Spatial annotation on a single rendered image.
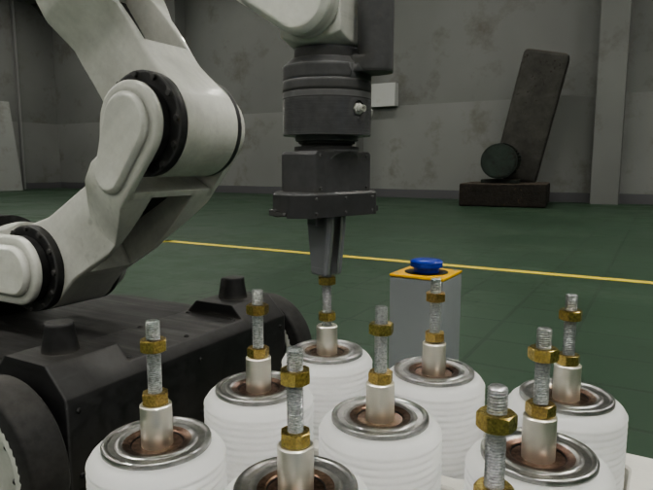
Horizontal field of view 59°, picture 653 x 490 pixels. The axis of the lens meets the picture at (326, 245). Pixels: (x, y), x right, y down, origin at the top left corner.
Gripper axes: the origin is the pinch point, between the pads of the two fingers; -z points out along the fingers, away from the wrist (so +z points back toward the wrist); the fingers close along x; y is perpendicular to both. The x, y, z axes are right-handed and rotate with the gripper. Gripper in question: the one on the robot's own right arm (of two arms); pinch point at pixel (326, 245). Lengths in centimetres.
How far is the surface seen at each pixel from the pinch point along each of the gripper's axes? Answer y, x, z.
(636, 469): 26.9, -12.4, -18.4
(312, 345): -2.2, -0.1, -11.2
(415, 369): 9.8, -2.5, -11.4
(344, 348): 0.8, -1.9, -11.2
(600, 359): -8, -95, -36
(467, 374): 14.4, -4.5, -11.1
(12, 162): -1142, -285, 12
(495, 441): 29.4, 16.7, -5.1
